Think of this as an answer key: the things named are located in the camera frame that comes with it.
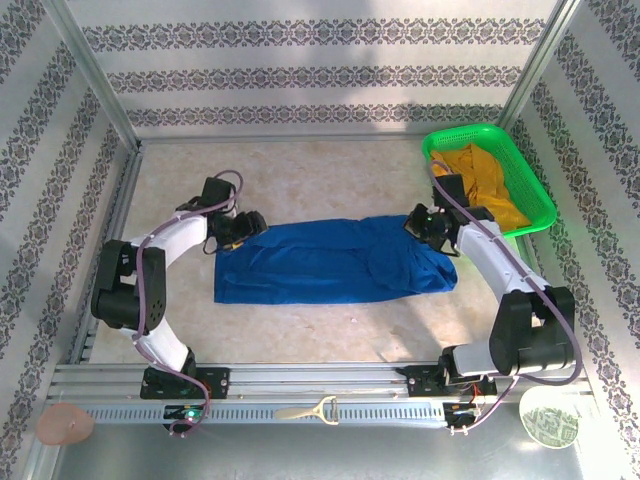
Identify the blue t-shirt with print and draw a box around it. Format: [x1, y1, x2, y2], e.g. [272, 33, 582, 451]
[213, 213, 459, 305]

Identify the yellow cloth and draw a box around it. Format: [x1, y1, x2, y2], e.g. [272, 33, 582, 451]
[430, 142, 532, 232]

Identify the green plastic mesh basket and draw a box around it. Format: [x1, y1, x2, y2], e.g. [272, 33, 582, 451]
[421, 122, 558, 239]

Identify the left control board green light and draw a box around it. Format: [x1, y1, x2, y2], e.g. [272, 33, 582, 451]
[163, 403, 209, 426]

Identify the beige vegetable peeler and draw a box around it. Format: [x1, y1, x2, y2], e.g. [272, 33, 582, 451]
[273, 395, 340, 426]

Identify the right control board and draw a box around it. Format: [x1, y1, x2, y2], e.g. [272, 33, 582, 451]
[442, 399, 489, 426]

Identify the green patterned white bowl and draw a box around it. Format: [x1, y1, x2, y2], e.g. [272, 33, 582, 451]
[518, 385, 580, 449]

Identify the pink plastic cup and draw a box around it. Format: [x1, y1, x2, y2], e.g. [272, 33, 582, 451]
[35, 402, 96, 446]

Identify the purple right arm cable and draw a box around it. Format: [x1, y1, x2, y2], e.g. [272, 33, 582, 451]
[428, 159, 585, 435]

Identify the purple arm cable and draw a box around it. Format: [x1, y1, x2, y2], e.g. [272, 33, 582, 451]
[133, 169, 246, 437]
[428, 159, 585, 435]

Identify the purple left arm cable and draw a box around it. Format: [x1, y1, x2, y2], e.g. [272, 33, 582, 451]
[133, 169, 246, 437]

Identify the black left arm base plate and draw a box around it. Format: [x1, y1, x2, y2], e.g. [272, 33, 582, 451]
[139, 367, 231, 400]

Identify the aluminium mounting rail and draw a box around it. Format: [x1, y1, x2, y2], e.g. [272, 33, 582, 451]
[47, 360, 586, 401]

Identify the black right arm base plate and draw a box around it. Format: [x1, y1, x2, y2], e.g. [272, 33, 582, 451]
[405, 363, 498, 399]

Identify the grey slotted cable duct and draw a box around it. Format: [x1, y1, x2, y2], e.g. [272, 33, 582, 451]
[84, 399, 451, 426]

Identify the aluminium frame post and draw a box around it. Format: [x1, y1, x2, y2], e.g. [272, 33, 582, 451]
[42, 0, 142, 147]
[492, 0, 581, 144]

